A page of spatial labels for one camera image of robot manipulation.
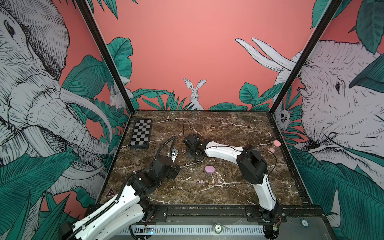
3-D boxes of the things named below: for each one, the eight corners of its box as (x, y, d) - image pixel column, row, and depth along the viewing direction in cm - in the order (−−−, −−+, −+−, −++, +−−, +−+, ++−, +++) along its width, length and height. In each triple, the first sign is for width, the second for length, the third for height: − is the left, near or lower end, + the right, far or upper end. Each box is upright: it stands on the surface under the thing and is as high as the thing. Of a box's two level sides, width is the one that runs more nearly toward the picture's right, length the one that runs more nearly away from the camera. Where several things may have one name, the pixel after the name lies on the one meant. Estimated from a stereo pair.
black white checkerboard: (131, 149, 100) (129, 146, 97) (136, 121, 116) (135, 118, 113) (149, 148, 101) (147, 145, 97) (152, 120, 117) (151, 117, 113)
